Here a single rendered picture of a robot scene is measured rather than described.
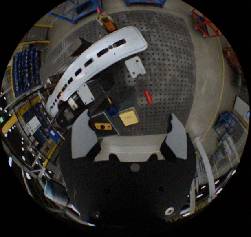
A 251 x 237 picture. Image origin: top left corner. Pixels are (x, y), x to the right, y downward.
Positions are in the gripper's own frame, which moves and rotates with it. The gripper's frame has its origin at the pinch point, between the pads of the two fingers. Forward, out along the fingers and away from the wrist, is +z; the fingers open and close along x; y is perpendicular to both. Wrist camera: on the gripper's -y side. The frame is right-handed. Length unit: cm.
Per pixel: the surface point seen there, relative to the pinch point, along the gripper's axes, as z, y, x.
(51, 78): 33, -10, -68
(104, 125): 13.4, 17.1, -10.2
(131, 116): 12.6, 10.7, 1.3
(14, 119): -17, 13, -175
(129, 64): 23.5, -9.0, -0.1
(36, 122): 21, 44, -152
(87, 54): 31.1, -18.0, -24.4
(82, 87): 19.8, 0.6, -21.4
